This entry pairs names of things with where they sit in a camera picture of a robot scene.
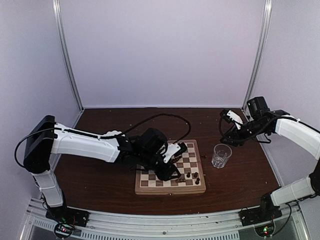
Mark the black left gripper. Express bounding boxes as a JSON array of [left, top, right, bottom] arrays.
[[139, 151, 182, 183]]

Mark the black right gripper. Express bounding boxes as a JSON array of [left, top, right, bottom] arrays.
[[220, 118, 268, 147]]

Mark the dark chess knight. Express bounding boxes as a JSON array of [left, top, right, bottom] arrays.
[[175, 178, 186, 183]]

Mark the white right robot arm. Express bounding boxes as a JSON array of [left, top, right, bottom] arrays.
[[220, 108, 320, 221]]

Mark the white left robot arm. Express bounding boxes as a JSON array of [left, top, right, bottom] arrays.
[[23, 115, 186, 222]]

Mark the wooden chess board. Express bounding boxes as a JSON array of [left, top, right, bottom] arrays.
[[135, 139, 206, 196]]

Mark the clear plastic cup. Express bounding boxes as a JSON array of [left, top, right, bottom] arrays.
[[211, 143, 233, 169]]

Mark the black right camera cable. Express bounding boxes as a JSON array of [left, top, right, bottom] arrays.
[[218, 117, 231, 143]]

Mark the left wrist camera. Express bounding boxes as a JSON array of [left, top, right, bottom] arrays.
[[162, 142, 188, 163]]

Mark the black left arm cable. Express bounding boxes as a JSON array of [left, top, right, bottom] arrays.
[[122, 113, 192, 145]]

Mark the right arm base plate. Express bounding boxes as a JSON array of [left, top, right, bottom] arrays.
[[238, 206, 283, 227]]

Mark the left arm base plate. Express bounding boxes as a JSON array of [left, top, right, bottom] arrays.
[[45, 207, 90, 227]]

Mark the aluminium frame post left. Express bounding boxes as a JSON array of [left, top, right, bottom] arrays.
[[52, 0, 84, 112]]

